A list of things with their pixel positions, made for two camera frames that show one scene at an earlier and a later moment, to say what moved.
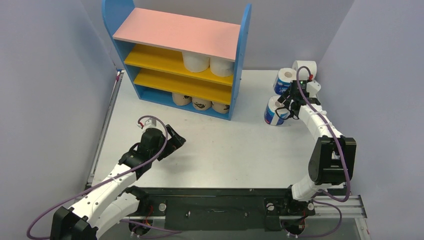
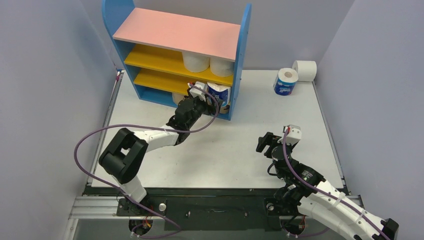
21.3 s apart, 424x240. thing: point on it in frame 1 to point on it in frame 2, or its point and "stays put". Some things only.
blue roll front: x=270 y=116 to x=222 y=92
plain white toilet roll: x=221 y=67 stays put
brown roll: x=220 y=107 stays put
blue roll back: x=282 y=83 stays put
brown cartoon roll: x=180 y=99 stays put
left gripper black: x=173 y=143 to x=209 y=110
